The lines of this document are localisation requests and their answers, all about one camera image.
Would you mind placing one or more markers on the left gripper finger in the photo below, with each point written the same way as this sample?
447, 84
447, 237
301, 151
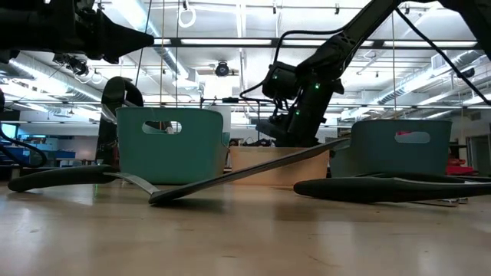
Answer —
119, 36

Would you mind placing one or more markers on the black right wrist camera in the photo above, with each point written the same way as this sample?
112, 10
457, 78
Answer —
274, 128

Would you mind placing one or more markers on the computer monitor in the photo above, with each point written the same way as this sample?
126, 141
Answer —
8, 131

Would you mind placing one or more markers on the blue-grey plastic bin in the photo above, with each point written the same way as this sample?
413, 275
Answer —
383, 161

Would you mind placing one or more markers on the silver ventilation duct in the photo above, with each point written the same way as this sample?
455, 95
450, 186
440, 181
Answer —
46, 76
422, 76

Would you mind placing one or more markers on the red storage box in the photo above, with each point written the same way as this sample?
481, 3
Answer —
460, 169

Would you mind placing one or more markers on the grey metal cabinet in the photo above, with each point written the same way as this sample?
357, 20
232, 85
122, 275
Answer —
479, 153

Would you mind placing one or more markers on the black overhead camera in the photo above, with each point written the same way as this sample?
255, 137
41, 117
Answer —
221, 69

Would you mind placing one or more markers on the teal plastic bin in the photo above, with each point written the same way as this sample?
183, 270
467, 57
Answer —
172, 161

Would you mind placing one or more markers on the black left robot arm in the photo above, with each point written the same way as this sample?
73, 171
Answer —
7, 23

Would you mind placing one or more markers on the thin black metal stand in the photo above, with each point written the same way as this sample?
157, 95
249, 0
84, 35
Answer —
230, 100

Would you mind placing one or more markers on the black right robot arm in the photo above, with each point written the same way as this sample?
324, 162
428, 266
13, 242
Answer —
360, 27

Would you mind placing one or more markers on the black spatula with steel neck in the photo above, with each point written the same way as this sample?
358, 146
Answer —
57, 178

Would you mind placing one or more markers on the black ladle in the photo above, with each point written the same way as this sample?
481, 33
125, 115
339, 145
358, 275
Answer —
345, 189

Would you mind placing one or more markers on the orange translucent plastic bin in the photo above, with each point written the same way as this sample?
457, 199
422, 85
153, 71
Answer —
307, 172

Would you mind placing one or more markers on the black hanging device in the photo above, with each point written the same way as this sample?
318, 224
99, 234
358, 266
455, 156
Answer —
74, 64

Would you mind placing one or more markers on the black overhead frame beam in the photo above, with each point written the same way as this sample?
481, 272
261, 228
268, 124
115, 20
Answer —
230, 42

